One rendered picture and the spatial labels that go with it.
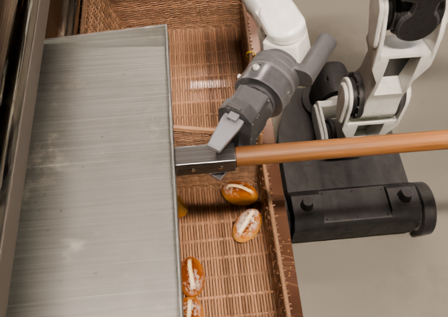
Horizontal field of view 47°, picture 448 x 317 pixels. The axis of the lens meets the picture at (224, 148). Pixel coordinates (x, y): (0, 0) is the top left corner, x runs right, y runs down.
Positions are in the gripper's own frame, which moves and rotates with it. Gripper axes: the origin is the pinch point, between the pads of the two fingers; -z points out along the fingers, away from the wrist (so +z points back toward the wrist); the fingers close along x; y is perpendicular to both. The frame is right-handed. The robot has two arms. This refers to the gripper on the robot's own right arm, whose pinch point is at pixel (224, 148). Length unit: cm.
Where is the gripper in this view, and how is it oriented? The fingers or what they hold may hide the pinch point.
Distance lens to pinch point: 77.0
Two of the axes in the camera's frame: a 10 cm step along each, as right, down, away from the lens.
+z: 5.0, -7.4, 4.6
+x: 0.0, 5.3, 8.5
